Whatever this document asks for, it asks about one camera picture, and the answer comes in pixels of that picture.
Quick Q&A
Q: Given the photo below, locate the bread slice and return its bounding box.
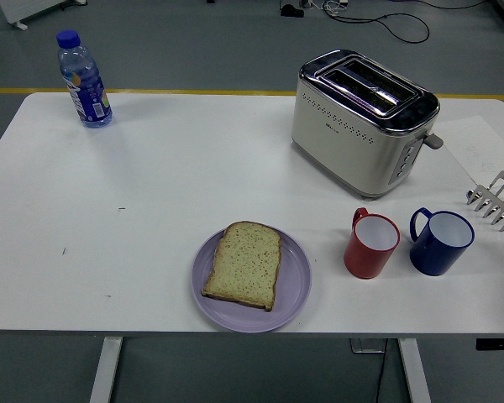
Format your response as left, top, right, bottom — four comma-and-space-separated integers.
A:
200, 221, 283, 312

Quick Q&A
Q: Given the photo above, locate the cream and chrome toaster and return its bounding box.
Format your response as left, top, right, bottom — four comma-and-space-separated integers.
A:
291, 49, 445, 201

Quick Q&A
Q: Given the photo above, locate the purple plate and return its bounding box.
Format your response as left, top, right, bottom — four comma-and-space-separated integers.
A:
192, 226, 312, 334

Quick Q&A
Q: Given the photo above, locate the red mug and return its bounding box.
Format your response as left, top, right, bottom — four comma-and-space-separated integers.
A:
344, 207, 402, 280

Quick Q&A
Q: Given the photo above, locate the blue mug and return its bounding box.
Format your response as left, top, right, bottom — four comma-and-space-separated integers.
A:
409, 207, 475, 277

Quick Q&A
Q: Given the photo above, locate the blue-capped water bottle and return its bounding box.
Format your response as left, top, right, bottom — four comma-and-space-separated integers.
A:
55, 29, 113, 129

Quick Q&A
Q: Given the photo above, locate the white table leg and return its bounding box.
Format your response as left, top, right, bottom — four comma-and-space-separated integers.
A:
396, 338, 433, 403
88, 337, 123, 403

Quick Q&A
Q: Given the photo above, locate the metal toast rack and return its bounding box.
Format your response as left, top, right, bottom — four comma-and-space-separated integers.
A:
465, 170, 504, 233

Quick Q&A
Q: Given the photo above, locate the clear bracket under table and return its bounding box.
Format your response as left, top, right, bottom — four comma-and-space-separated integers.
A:
349, 338, 387, 354

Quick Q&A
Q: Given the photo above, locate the black cable under table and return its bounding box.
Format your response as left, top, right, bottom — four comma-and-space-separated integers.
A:
372, 338, 390, 403

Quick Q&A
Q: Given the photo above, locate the white cable bundle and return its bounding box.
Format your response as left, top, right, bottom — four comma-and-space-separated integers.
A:
300, 0, 349, 17

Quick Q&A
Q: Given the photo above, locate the black floor cable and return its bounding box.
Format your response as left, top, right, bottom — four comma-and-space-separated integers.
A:
323, 4, 430, 44

